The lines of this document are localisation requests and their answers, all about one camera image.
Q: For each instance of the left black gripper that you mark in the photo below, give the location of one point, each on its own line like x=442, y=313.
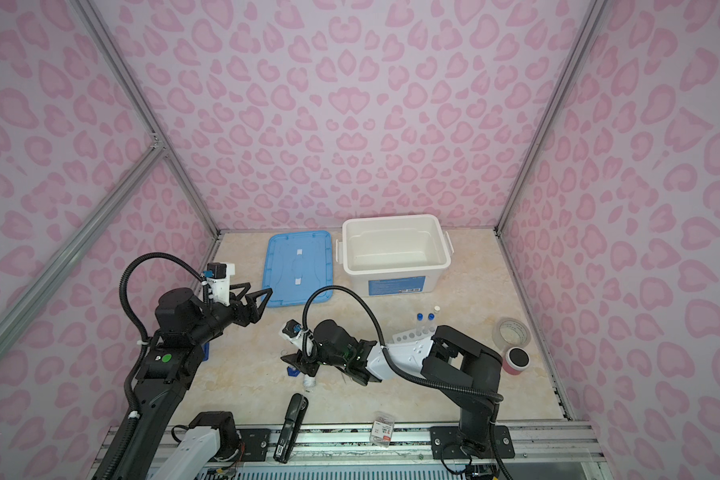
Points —
x=252, y=313

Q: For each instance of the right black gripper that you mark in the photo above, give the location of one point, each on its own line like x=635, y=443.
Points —
x=302, y=363

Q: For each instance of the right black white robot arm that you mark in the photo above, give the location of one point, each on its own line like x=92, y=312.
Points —
x=463, y=369

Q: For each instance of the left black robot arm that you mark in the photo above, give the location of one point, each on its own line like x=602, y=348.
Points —
x=166, y=371

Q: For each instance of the black stapler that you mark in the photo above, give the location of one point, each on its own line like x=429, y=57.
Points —
x=293, y=419

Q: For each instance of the blue plastic bin lid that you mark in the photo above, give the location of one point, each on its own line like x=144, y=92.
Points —
x=297, y=265

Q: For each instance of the clear box red label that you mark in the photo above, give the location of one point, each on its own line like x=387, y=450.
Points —
x=382, y=429

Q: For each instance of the white test tube rack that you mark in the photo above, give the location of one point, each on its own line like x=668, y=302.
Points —
x=417, y=334

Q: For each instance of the white plastic storage bin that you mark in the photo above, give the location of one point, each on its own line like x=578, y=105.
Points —
x=394, y=255

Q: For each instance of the clear round petri dish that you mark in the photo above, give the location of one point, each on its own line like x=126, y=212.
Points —
x=509, y=333

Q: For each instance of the pink jar black lid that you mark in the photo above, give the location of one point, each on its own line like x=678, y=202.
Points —
x=515, y=361

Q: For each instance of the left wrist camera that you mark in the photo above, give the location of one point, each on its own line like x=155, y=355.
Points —
x=218, y=278

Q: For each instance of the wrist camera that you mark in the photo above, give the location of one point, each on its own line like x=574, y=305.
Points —
x=218, y=278
x=294, y=333

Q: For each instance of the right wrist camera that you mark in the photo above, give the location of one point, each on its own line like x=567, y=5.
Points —
x=294, y=333

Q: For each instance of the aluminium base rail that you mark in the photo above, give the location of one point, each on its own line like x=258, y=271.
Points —
x=529, y=450

